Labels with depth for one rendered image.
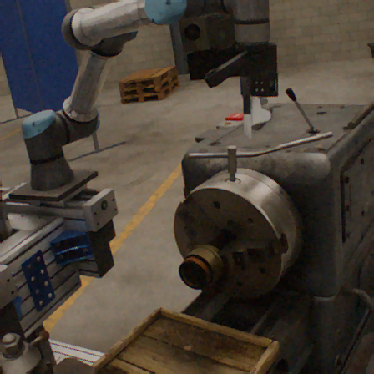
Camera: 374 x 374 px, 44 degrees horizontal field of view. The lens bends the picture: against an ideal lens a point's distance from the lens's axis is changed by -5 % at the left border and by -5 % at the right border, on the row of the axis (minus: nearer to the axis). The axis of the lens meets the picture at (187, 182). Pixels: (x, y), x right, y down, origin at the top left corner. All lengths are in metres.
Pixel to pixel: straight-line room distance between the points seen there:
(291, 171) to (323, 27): 9.95
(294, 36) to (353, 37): 1.29
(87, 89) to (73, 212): 0.39
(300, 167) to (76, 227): 0.75
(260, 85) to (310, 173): 0.27
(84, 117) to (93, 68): 0.20
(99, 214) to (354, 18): 9.91
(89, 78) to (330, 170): 0.75
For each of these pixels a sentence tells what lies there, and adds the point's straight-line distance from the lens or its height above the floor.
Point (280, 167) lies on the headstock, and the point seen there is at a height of 1.23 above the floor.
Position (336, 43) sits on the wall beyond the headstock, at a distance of 11.14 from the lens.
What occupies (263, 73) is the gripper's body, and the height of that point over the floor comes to 1.49.
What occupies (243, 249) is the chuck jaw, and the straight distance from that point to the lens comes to 1.11.
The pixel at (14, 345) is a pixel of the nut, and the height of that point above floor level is 1.17.
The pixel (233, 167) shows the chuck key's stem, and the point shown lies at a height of 1.27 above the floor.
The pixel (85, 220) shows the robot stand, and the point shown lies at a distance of 1.54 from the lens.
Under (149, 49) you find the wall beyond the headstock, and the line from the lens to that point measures 12.00.
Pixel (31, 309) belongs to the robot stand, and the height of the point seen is 0.86.
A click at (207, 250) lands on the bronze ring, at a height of 1.12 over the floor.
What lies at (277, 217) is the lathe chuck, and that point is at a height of 1.16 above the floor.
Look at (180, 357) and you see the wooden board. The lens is 1.18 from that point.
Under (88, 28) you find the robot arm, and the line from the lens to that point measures 1.20.
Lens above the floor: 1.66
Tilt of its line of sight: 21 degrees down
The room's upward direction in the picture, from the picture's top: 9 degrees counter-clockwise
